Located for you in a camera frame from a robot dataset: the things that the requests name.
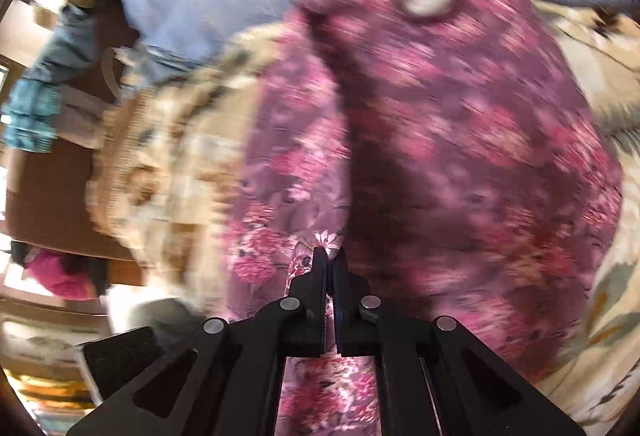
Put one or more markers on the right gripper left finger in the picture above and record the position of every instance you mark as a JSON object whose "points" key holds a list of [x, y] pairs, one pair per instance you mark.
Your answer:
{"points": [[221, 379]]}

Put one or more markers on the teal plaid hanging cloth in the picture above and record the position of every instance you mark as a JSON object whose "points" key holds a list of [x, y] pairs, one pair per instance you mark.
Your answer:
{"points": [[35, 101]]}

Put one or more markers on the purple floral garment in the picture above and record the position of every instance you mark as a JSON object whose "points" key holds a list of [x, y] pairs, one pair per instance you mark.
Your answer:
{"points": [[446, 148]]}

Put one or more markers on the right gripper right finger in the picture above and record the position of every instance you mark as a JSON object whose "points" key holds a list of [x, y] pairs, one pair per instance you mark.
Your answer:
{"points": [[435, 377]]}

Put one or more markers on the magenta pink cloth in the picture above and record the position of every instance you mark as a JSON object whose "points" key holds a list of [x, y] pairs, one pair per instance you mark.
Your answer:
{"points": [[64, 275]]}

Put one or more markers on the brown wooden bedside furniture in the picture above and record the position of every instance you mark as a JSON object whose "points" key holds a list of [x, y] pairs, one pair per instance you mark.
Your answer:
{"points": [[46, 199]]}

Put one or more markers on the beige leaf-pattern fleece blanket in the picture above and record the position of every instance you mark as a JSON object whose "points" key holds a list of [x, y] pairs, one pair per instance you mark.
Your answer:
{"points": [[170, 166]]}

